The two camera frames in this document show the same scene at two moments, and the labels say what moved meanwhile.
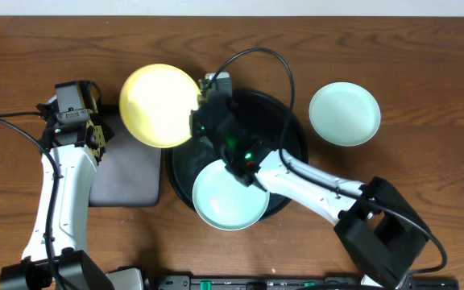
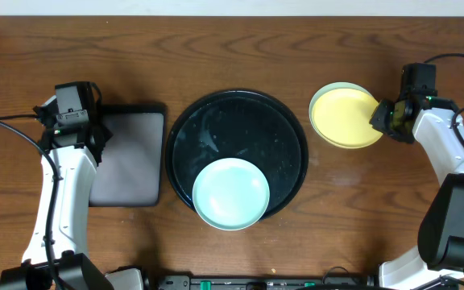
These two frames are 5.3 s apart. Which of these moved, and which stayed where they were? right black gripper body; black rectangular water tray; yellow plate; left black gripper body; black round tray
Moved: right black gripper body; yellow plate
Stayed: black round tray; left black gripper body; black rectangular water tray
